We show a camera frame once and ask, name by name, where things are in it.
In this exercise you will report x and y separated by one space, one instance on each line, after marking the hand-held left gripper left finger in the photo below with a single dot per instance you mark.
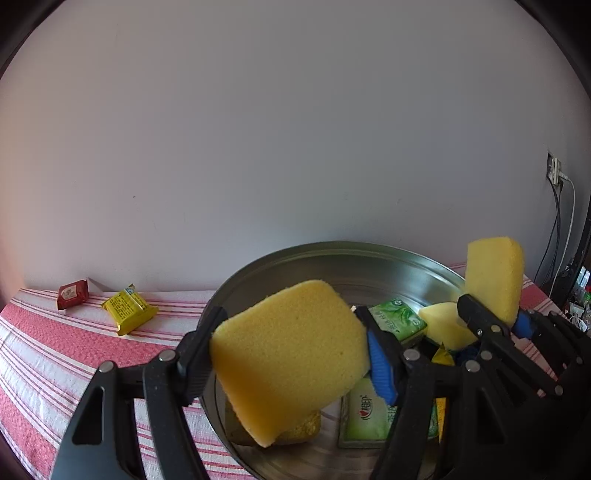
203 350

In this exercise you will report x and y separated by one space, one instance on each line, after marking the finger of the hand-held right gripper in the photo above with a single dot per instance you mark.
480 323
524 325

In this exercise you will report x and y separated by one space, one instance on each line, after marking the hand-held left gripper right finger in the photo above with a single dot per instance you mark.
381 369

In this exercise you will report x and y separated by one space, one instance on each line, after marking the green tissue pack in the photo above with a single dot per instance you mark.
364 415

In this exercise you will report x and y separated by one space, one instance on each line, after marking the green and white snack packet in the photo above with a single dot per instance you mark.
397 321

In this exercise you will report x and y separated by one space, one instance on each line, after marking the yellow sponge block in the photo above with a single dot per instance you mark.
291 355

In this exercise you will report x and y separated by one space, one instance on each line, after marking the green-speckled yellow sponge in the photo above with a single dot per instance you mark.
300 429

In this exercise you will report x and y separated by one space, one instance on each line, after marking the round metal cookie tin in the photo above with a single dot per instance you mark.
332 263

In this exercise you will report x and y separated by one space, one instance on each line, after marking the group of small bottles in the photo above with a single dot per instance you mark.
582 295

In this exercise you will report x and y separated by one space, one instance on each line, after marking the red white striped tablecloth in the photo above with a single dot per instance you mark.
69 332

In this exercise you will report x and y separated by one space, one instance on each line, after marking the red snack packet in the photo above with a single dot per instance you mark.
73 294

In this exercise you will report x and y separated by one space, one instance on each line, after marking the wall power socket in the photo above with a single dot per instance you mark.
554 168

